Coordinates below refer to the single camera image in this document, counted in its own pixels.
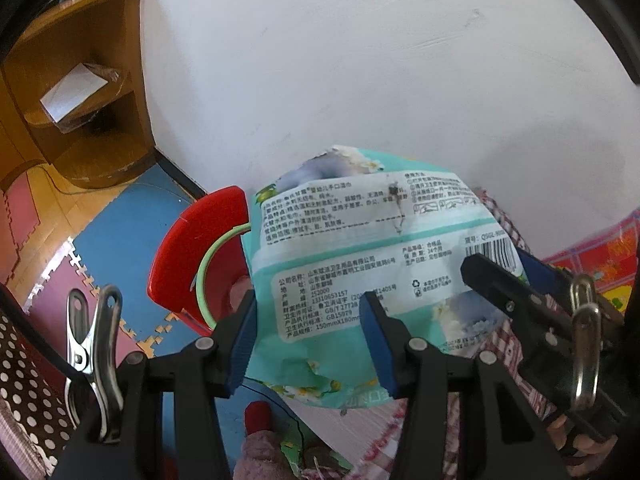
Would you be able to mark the brown polka dot cloth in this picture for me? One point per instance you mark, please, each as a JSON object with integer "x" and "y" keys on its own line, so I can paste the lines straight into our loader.
{"x": 30, "y": 400}

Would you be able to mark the teal wet wipes packet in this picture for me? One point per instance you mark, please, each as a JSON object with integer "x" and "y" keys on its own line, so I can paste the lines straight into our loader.
{"x": 350, "y": 240}

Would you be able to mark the salmon foam mat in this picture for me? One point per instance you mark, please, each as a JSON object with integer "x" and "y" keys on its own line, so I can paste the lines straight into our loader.
{"x": 20, "y": 210}

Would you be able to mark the red bin lid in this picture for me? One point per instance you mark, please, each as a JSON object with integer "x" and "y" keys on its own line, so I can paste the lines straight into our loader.
{"x": 200, "y": 215}

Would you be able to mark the wooden desk with drawers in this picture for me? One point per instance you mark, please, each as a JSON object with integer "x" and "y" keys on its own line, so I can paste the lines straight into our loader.
{"x": 15, "y": 130}

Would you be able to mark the person's right hand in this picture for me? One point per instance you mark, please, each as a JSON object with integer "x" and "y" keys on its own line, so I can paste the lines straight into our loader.
{"x": 582, "y": 447}

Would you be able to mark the metal spring clip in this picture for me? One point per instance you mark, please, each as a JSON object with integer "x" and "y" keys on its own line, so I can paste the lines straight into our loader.
{"x": 585, "y": 310}
{"x": 82, "y": 345}

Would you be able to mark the beige foam mat edging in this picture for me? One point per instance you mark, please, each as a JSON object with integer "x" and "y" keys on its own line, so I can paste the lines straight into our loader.
{"x": 155, "y": 335}

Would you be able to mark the wooden corner shelf unit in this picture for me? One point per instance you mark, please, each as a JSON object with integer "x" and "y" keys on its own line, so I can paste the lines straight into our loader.
{"x": 130, "y": 60}

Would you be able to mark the person's red sock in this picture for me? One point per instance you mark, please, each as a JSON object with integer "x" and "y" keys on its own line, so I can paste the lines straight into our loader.
{"x": 257, "y": 417}

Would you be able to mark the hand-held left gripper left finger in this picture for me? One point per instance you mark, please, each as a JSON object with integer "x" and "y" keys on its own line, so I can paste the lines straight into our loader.
{"x": 245, "y": 345}

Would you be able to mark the blue foam mat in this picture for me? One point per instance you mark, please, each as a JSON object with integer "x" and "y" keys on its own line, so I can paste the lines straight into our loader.
{"x": 125, "y": 240}

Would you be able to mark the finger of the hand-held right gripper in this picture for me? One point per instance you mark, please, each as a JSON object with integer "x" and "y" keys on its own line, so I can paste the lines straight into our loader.
{"x": 542, "y": 270}
{"x": 500, "y": 290}

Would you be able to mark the pink foam mat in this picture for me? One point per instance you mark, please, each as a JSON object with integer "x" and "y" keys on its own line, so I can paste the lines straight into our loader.
{"x": 45, "y": 290}

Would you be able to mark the maroon checked bedsheet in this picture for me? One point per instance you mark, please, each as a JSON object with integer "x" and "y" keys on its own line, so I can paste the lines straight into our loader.
{"x": 492, "y": 345}

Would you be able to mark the pink striped cloth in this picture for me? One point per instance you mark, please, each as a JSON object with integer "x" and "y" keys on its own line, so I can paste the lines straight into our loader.
{"x": 15, "y": 440}

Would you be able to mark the red floral blanket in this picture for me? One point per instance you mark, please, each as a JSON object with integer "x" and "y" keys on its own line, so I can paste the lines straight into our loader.
{"x": 600, "y": 250}

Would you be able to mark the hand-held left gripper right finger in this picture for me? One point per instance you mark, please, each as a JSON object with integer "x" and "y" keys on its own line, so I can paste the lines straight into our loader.
{"x": 377, "y": 350}

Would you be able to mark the white paper in plastic bag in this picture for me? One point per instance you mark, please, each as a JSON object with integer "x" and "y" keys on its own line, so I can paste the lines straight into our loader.
{"x": 65, "y": 92}

